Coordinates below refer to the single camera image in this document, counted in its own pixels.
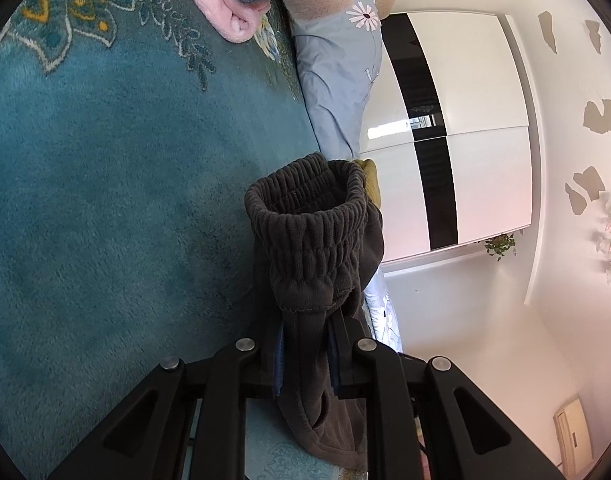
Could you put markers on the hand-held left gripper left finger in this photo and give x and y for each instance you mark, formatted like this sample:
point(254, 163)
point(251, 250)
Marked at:
point(279, 360)

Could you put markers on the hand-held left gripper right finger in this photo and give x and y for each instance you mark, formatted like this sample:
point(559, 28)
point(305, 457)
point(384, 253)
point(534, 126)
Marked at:
point(334, 360)

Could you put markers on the dark grey pants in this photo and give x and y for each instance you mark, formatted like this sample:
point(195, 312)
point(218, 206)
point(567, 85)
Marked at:
point(310, 240)

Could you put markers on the light blue floral bedsheet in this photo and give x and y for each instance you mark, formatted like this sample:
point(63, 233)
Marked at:
point(385, 310)

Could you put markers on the yellow cloth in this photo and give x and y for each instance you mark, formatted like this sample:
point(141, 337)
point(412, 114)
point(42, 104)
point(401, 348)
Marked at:
point(371, 180)

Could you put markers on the green hanging plant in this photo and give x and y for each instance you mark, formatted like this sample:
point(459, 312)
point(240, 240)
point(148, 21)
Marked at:
point(500, 245)

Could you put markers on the teal floral blanket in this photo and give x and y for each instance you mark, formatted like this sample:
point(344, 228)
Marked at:
point(110, 185)

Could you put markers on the beige air conditioner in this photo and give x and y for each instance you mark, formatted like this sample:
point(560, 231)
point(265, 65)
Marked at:
point(573, 435)

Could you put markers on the light blue daisy pillow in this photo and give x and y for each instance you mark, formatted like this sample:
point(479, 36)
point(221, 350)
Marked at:
point(335, 75)

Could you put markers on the white wardrobe with black stripe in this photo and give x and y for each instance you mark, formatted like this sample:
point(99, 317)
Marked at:
point(485, 85)

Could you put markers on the pink folded garment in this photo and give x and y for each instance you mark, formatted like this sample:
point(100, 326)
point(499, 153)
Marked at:
point(225, 15)

